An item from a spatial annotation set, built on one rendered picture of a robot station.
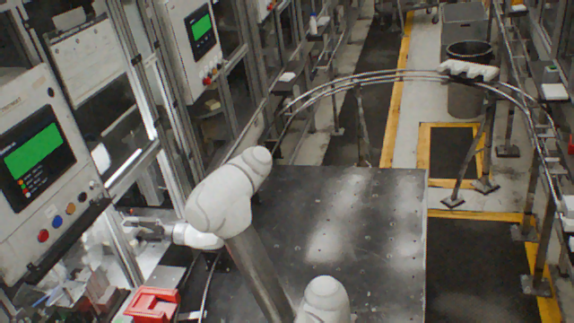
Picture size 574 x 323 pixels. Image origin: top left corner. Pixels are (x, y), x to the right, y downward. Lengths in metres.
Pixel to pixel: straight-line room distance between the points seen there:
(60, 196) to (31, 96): 0.30
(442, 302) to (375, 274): 0.86
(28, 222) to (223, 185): 0.54
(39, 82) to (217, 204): 0.60
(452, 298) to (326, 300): 1.36
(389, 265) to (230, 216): 0.99
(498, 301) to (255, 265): 1.80
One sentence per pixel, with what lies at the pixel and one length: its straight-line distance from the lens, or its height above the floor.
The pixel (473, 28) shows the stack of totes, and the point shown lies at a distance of 5.07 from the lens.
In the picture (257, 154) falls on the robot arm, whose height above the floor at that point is 1.50.
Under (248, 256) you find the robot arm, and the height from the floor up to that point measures 1.25.
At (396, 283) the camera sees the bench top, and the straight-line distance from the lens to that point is 2.09.
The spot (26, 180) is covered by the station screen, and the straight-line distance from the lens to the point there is 1.46.
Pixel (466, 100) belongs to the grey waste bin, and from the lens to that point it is 4.51.
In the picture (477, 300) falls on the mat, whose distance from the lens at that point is 2.96.
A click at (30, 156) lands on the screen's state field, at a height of 1.65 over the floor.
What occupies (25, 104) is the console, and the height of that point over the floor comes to 1.76.
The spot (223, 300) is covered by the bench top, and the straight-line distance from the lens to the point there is 2.14.
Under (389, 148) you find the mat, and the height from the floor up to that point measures 0.01.
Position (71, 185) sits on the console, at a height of 1.48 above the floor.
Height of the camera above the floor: 2.23
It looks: 32 degrees down
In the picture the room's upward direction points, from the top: 9 degrees counter-clockwise
